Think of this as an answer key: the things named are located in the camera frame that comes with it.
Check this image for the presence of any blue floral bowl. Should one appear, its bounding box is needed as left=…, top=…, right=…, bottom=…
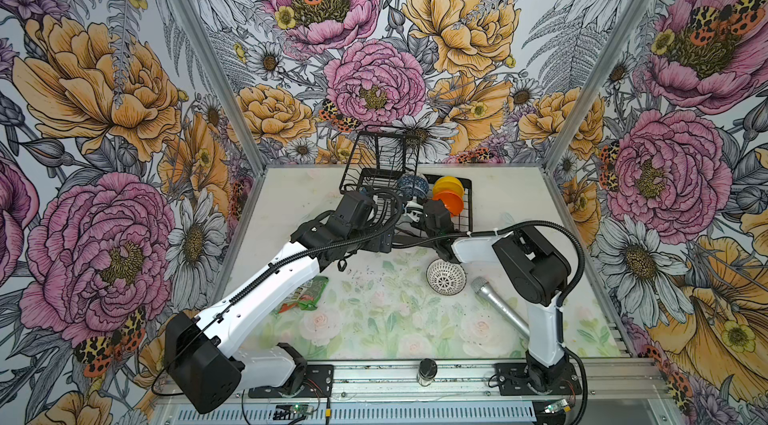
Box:
left=397, top=187, right=427, bottom=210

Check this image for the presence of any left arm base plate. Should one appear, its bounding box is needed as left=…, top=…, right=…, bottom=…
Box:
left=247, top=363, right=335, bottom=399

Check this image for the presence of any small black knob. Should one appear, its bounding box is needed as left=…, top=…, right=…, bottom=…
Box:
left=417, top=358, right=438, bottom=387

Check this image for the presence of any green snack packet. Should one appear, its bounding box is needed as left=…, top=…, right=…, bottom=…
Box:
left=276, top=275, right=329, bottom=314

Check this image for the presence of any black wire dish rack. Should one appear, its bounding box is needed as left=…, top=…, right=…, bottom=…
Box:
left=340, top=128, right=473, bottom=238

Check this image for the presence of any orange bowl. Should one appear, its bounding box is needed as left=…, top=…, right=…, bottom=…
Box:
left=432, top=189, right=465, bottom=217

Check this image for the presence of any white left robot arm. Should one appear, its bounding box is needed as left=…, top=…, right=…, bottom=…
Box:
left=164, top=188, right=404, bottom=414

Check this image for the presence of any brown petal pattern bowl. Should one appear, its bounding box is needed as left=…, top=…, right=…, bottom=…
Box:
left=425, top=259, right=467, bottom=296

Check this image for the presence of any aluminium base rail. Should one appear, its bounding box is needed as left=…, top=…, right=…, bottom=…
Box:
left=161, top=357, right=667, bottom=405

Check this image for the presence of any white vented cable duct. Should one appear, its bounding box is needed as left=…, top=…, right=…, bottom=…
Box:
left=167, top=401, right=536, bottom=424

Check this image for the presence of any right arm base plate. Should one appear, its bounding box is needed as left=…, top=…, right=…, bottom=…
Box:
left=494, top=361, right=582, bottom=396

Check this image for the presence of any aluminium corner post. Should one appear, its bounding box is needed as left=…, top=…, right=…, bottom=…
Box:
left=171, top=0, right=266, bottom=178
left=542, top=0, right=654, bottom=172

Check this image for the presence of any silver microphone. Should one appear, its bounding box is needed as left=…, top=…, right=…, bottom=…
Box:
left=471, top=277, right=530, bottom=339

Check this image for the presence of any aluminium corner post right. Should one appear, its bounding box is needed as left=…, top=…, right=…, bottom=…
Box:
left=542, top=0, right=654, bottom=172

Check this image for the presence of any yellow bowl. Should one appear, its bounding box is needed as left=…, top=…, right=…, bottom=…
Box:
left=432, top=176, right=465, bottom=197

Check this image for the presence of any blue triangle pattern bowl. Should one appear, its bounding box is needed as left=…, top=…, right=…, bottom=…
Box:
left=396, top=174, right=429, bottom=196

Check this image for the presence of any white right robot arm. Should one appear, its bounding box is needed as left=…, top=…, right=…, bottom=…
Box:
left=393, top=201, right=585, bottom=394

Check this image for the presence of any aluminium corner post left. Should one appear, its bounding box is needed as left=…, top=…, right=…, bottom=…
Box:
left=171, top=0, right=266, bottom=178

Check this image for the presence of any black corrugated left cable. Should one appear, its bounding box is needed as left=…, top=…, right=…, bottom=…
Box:
left=149, top=187, right=406, bottom=397

